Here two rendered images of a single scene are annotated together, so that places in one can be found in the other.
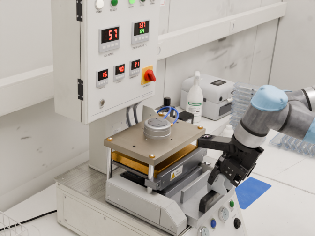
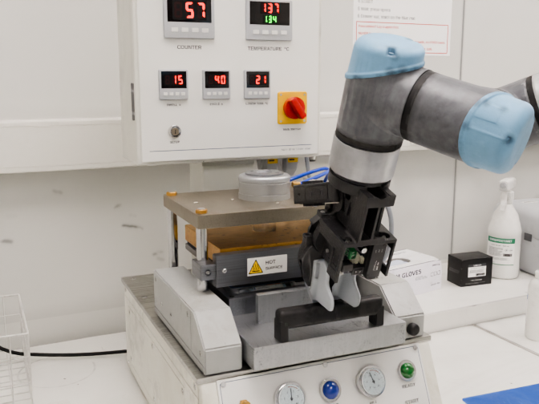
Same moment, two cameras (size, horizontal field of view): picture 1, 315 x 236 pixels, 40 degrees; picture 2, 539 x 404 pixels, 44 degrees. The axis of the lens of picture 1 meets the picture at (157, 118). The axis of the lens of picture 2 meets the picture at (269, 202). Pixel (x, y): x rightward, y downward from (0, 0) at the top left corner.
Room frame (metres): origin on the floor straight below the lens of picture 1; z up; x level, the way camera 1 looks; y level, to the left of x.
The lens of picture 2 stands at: (0.31, -0.54, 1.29)
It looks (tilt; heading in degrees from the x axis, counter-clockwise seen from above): 11 degrees down; 32
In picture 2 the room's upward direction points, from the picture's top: straight up
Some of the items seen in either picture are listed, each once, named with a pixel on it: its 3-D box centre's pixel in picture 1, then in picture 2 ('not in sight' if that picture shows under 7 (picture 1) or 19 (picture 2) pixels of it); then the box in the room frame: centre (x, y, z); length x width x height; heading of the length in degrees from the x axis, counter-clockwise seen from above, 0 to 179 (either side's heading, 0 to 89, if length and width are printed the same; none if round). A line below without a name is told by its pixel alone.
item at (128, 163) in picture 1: (157, 145); (269, 224); (1.17, -0.01, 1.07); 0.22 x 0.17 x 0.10; 145
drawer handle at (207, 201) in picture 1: (215, 194); (330, 317); (1.04, -0.18, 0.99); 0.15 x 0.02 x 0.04; 145
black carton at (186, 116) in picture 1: (183, 121); (469, 268); (1.91, -0.12, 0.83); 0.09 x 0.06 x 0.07; 141
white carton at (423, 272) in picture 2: not in sight; (389, 276); (1.75, 0.02, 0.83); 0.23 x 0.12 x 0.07; 157
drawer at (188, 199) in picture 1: (174, 182); (285, 298); (1.12, -0.06, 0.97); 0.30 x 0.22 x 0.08; 55
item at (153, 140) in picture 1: (152, 136); (268, 208); (1.20, 0.01, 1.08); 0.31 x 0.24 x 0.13; 145
